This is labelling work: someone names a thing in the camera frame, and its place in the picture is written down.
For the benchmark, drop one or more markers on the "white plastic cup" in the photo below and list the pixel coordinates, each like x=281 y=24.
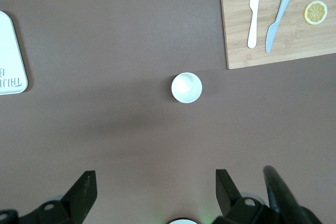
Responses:
x=187 y=87

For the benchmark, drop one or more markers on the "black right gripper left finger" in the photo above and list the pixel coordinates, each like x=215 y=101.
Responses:
x=73 y=203

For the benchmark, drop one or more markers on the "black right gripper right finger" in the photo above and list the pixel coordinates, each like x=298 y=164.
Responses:
x=233 y=208

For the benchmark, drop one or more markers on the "bamboo cutting board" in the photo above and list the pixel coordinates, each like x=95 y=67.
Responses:
x=294 y=45

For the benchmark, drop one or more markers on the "grey plastic knife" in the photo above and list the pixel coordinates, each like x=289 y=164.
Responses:
x=278 y=22

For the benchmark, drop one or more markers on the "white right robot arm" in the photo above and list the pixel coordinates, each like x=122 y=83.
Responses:
x=182 y=221

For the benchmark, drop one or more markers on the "lemon slice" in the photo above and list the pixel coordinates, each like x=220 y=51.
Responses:
x=315 y=12

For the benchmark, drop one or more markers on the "cream tray with bear print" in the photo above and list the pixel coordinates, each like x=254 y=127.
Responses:
x=10 y=56

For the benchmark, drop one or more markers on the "white plastic knife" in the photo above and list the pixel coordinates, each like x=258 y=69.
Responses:
x=254 y=19

